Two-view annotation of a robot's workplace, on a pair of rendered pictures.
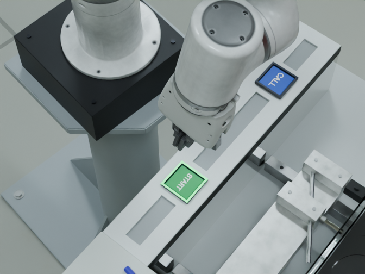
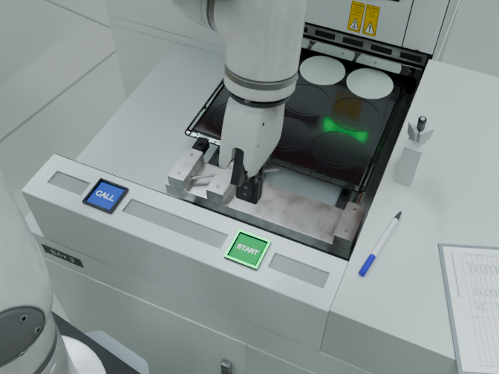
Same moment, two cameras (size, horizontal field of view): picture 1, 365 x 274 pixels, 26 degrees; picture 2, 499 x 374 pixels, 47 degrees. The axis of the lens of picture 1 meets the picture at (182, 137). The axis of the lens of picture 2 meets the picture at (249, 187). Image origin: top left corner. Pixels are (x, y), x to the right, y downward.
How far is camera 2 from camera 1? 0.95 m
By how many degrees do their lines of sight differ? 54
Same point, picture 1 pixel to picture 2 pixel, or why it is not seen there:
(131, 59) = (77, 361)
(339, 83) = not seen: hidden behind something
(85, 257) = (365, 317)
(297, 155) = not seen: hidden behind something
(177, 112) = (269, 136)
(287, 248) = (266, 188)
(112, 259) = (355, 291)
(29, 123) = not seen: outside the picture
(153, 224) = (301, 268)
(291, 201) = (227, 183)
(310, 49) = (59, 177)
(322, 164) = (183, 167)
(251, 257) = (284, 212)
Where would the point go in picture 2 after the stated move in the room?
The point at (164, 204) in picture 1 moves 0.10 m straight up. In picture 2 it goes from (276, 263) to (278, 226)
